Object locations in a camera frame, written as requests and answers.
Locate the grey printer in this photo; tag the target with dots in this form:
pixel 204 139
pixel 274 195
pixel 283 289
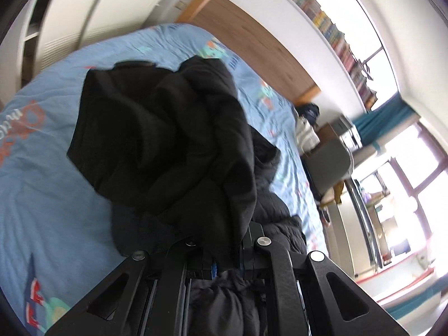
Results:
pixel 344 129

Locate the dark backpack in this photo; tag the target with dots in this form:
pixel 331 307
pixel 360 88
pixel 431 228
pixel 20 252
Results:
pixel 309 112

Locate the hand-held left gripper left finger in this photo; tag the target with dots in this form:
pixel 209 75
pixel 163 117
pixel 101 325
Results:
pixel 204 266

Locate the wooden headboard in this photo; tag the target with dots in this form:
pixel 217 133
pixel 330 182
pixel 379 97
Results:
pixel 245 31

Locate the white desk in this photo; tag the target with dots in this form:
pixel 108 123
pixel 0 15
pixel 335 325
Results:
pixel 367 220

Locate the white wardrobe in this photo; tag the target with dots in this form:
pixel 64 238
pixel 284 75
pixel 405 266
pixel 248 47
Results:
pixel 98 10

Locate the grey chair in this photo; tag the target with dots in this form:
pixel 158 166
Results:
pixel 330 168

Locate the blue printed bedspread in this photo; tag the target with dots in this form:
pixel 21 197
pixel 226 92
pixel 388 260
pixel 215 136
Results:
pixel 49 196

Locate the white cloth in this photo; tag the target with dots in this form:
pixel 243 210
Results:
pixel 306 134

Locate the teal curtain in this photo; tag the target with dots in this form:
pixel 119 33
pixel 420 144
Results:
pixel 381 120

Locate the black puffer jacket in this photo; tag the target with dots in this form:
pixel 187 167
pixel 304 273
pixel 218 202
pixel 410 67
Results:
pixel 168 136

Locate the row of books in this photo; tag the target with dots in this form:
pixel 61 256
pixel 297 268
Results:
pixel 329 24

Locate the yellow cloth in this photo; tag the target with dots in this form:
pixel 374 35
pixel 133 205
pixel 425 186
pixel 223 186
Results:
pixel 338 192

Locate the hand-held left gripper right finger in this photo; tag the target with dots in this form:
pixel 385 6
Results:
pixel 250 262

